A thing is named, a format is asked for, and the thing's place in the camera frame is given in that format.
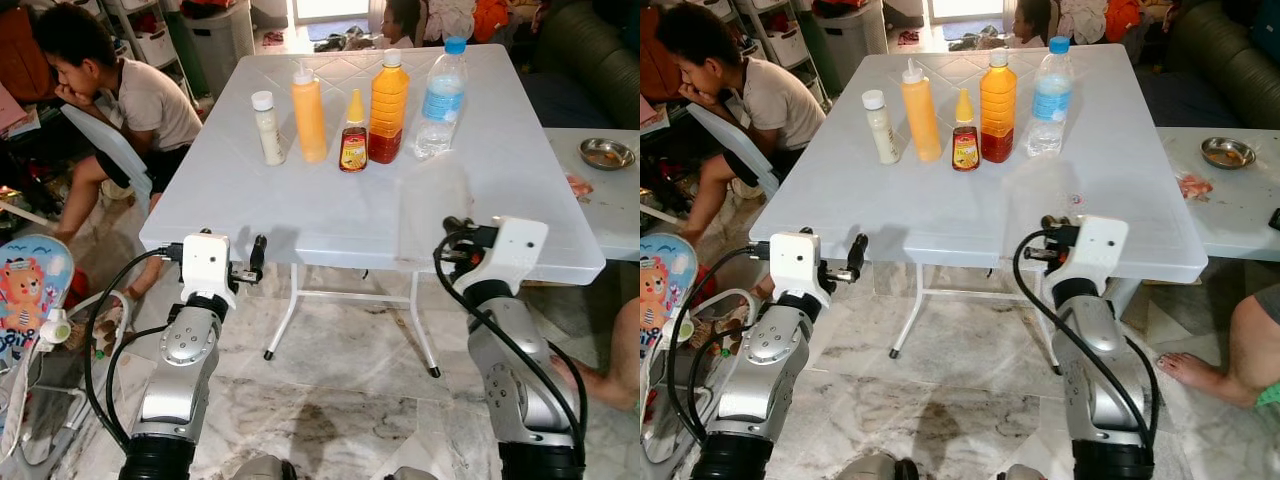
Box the clear plastic container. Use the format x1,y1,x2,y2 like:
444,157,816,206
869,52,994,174
397,155,473,266

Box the white plastic folding table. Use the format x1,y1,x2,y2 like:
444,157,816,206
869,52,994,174
750,50,1209,376
140,43,607,379

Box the small white cream bottle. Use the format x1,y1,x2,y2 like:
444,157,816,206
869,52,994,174
251,90,286,167
862,90,901,166

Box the small yellow-capped honey bottle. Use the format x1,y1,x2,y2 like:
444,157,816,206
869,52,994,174
951,88,982,173
338,88,369,174

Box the blue-capped clear water bottle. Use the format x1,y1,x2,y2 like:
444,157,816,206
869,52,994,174
414,36,469,161
1027,36,1076,158

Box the white stained side table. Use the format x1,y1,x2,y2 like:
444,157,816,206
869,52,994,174
545,127,641,263
1160,127,1280,263

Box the orange squeeze sauce bottle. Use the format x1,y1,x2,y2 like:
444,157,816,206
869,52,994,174
899,58,943,164
290,60,329,164

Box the tall orange liquid bottle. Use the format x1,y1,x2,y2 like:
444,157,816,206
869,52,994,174
367,49,411,165
979,48,1019,164

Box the small metal bowl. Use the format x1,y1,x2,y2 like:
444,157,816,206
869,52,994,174
1200,137,1257,171
579,137,637,171

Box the white plastic chair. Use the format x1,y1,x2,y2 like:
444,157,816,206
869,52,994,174
60,103,153,216
686,103,781,201

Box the blue lion cartoon board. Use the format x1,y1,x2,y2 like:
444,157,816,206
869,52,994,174
640,233,698,351
0,235,76,346

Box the boy in beige shirt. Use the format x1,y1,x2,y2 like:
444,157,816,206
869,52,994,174
655,3,826,246
33,3,204,241

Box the barefoot person in green shorts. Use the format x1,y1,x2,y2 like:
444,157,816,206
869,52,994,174
552,298,641,413
1155,283,1280,409

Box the grey plastic bin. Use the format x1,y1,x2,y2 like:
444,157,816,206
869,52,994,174
180,0,256,96
815,0,889,96

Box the small child with dark hair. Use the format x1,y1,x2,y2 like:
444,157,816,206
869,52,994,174
1010,0,1053,49
380,0,421,49

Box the orange cloth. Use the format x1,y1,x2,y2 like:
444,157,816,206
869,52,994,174
472,0,511,43
1105,0,1143,43

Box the dark green sofa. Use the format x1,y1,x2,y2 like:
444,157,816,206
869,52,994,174
535,0,641,101
1165,0,1280,101

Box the white plastic drawer unit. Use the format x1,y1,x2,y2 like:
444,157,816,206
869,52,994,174
735,0,811,71
100,0,181,71

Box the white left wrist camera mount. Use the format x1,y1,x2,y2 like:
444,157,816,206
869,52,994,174
768,231,826,309
180,231,236,295

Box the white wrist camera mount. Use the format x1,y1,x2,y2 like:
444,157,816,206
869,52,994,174
462,216,549,296
768,231,826,309
180,231,236,295
1045,215,1129,296

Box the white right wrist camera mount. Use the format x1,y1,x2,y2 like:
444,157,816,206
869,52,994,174
462,216,549,296
1045,215,1129,296

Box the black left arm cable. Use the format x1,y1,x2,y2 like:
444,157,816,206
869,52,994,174
665,243,771,446
85,245,186,451

